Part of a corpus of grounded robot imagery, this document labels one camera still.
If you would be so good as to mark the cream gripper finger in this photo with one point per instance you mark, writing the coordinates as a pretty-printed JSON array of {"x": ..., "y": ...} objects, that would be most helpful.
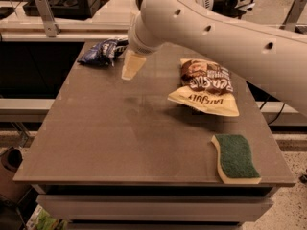
[{"x": 133, "y": 62}]

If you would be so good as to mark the blue chip bag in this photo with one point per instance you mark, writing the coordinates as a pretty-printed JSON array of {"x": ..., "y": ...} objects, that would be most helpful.
[{"x": 105, "y": 52}]

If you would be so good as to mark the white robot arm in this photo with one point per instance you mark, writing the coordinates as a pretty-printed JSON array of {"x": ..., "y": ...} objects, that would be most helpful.
[{"x": 274, "y": 60}]

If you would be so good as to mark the brown and yellow chip bag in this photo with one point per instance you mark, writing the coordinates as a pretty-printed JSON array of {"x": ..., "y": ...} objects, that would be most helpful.
[{"x": 206, "y": 87}]

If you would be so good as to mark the black tray on shelf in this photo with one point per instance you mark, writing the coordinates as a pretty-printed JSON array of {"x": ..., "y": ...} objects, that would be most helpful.
[{"x": 75, "y": 9}]

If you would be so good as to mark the green and yellow sponge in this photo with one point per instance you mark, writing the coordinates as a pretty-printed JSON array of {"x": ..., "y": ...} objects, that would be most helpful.
[{"x": 234, "y": 160}]

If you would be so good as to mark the white table drawer front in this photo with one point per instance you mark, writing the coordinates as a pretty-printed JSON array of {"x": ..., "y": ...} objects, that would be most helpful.
[{"x": 155, "y": 208}]

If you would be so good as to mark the brown bin at left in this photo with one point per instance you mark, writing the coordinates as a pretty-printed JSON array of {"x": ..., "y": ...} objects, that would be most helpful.
[{"x": 9, "y": 164}]

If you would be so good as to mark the green package under table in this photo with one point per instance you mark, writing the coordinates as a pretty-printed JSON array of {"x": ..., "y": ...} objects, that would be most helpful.
[{"x": 42, "y": 220}]

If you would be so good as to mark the left metal railing bracket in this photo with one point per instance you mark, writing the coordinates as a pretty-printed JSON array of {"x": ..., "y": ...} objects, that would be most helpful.
[{"x": 50, "y": 27}]

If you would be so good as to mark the metal railing bracket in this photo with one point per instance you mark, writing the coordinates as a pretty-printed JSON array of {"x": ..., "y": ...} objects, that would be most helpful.
[
  {"x": 50, "y": 27},
  {"x": 293, "y": 15}
]

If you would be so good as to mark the right metal railing bracket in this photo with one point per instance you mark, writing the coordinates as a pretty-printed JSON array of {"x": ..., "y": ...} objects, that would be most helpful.
[{"x": 293, "y": 15}]

